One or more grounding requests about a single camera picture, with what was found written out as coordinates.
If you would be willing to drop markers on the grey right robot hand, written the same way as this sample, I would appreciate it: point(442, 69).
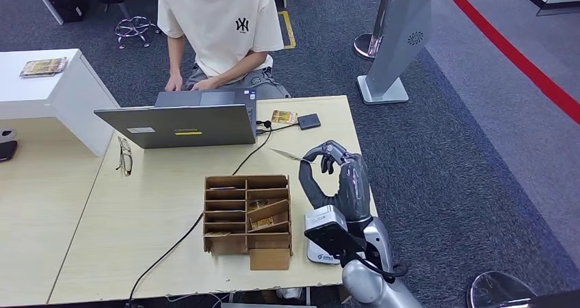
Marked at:
point(355, 188)

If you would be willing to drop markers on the person's left hand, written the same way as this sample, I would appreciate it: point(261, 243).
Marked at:
point(206, 84)

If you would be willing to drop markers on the person's right hand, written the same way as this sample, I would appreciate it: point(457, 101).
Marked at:
point(174, 83)

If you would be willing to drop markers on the pale room key card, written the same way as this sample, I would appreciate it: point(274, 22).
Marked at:
point(290, 155)

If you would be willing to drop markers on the gold patterned ID card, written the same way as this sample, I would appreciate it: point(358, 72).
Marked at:
point(284, 117)

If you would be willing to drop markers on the person's left forearm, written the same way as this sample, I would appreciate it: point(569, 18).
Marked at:
point(240, 68)

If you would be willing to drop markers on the person's right forearm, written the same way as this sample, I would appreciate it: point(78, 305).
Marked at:
point(176, 61)

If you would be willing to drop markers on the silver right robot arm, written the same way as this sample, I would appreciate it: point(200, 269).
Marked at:
point(371, 288)

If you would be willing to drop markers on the person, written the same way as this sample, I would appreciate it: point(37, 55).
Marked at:
point(226, 29)

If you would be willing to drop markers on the pale grey card reader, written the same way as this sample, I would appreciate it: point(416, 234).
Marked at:
point(319, 258)

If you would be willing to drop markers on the grey laptop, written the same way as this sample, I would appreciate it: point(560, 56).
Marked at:
point(181, 124)

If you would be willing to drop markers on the small black square device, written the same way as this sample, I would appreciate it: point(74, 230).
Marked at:
point(309, 121)

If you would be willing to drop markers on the eyeglasses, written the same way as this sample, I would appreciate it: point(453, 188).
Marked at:
point(125, 163)

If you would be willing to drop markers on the yellow floor tape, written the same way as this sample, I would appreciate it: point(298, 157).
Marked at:
point(288, 31)

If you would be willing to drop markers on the white cabinet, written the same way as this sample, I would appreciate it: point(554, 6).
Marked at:
point(68, 97)

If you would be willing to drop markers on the white item under table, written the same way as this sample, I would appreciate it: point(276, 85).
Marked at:
point(290, 294)

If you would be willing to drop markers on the stack of patterned cards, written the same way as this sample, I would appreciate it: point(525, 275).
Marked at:
point(44, 66)

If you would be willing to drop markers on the cardboard slot organizer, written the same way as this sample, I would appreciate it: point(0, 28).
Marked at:
point(224, 215)

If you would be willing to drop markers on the black box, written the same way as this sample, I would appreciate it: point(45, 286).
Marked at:
point(63, 0)

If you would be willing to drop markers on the grey kiosk stand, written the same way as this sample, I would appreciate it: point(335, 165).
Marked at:
point(398, 34)

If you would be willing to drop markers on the round glossy grey cover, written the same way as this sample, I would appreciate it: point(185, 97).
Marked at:
point(498, 290)

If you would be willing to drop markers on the black and grey device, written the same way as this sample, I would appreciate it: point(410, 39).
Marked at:
point(7, 149)

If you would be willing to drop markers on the chrome stanchion post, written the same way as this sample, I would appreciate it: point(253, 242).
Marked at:
point(367, 46)

